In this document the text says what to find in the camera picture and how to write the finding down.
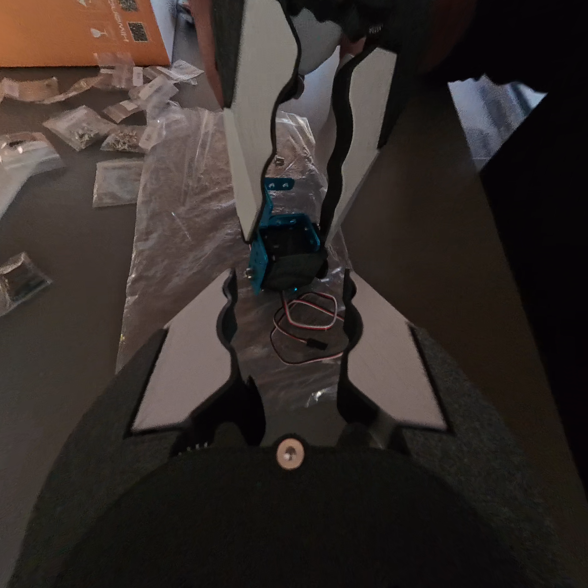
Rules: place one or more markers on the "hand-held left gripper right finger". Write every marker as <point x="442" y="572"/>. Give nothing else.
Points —
<point x="390" y="367"/>

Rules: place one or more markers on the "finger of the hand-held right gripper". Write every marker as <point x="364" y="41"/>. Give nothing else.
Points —
<point x="252" y="92"/>
<point x="367" y="115"/>

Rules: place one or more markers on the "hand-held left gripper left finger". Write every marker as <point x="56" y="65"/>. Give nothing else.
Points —
<point x="188" y="367"/>

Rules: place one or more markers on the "blue perforated metal bracket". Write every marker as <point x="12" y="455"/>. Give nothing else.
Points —
<point x="280" y="185"/>

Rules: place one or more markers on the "black servo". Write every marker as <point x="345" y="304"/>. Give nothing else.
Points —
<point x="285" y="252"/>

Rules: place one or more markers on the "person's right hand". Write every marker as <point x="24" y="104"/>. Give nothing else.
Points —
<point x="204" y="27"/>

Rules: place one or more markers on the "large clear plastic bag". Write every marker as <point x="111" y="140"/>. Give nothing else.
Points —
<point x="193" y="206"/>

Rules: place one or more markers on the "pile of clear screw bags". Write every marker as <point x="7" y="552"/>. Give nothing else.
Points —
<point x="78" y="128"/>

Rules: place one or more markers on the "zip bag with black parts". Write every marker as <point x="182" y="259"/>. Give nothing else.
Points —
<point x="23" y="280"/>

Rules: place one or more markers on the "person's black clothing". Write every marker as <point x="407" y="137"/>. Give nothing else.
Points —
<point x="542" y="229"/>

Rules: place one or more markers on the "orange cardboard box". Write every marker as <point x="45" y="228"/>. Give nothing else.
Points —
<point x="55" y="32"/>

